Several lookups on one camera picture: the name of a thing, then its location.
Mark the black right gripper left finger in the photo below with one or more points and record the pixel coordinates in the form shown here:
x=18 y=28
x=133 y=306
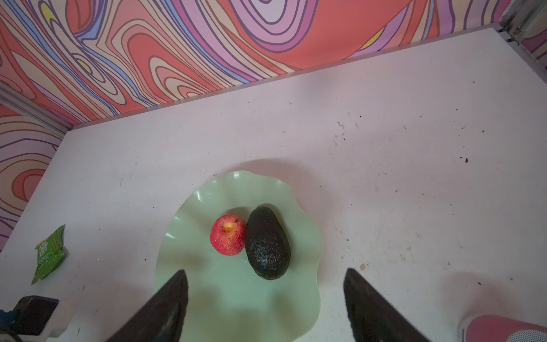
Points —
x=162 y=317

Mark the red fake apple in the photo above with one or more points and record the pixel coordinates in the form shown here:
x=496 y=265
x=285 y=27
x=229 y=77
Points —
x=228 y=235

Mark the aluminium corner frame post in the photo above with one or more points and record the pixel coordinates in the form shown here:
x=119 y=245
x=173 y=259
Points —
x=520 y=16

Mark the pink white cup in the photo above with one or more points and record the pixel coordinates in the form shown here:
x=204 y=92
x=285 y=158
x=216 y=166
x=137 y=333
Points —
x=493 y=328

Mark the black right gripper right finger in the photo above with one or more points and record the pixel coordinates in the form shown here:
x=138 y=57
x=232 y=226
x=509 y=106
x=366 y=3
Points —
x=371 y=316

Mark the green snack packet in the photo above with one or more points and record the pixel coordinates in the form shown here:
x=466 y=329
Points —
x=50 y=254

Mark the green wavy fruit bowl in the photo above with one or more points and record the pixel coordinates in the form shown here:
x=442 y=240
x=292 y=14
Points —
x=228 y=301

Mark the dark fake avocado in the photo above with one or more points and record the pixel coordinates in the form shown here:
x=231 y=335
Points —
x=267 y=246

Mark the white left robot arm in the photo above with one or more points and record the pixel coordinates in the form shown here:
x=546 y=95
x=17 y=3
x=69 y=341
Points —
x=36 y=318

